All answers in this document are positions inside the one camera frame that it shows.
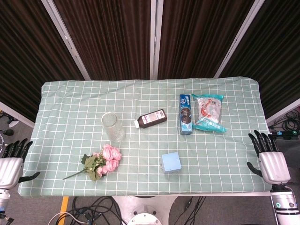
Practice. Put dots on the yellow floor tape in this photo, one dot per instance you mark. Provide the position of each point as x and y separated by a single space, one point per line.
64 204

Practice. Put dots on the dark corrugated partition panel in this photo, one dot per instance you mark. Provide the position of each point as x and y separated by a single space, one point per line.
112 37
25 58
199 37
276 54

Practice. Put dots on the green checked tablecloth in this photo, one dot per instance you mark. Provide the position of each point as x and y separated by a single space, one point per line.
145 145

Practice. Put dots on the teal snack bag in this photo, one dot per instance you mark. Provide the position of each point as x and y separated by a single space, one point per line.
209 112

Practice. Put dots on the brown bottle white cap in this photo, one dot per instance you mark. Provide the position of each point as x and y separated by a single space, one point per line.
152 118

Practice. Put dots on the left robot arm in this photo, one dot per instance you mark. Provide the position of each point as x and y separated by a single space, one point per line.
3 199

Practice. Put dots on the black box teal stickers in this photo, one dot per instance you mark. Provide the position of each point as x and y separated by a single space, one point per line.
287 134

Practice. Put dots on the light blue foam cube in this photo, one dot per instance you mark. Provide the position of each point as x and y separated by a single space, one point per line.
171 162

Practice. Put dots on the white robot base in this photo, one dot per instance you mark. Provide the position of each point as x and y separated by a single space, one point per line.
143 211

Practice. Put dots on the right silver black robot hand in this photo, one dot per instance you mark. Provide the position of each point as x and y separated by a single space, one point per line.
274 166

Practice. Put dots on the pink artificial rose bouquet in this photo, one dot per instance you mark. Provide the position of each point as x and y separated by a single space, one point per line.
110 155

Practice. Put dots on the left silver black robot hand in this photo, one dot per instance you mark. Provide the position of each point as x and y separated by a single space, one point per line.
10 167

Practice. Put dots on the clear textured glass vase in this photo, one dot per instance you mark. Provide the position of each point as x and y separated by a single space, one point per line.
113 130

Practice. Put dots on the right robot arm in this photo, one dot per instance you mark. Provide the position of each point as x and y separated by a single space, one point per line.
284 204

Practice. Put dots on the white partition post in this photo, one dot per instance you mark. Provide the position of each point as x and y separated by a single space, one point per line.
16 114
283 110
237 39
66 39
155 39

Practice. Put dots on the blue Oreo cookie box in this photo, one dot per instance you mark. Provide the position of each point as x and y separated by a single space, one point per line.
185 114

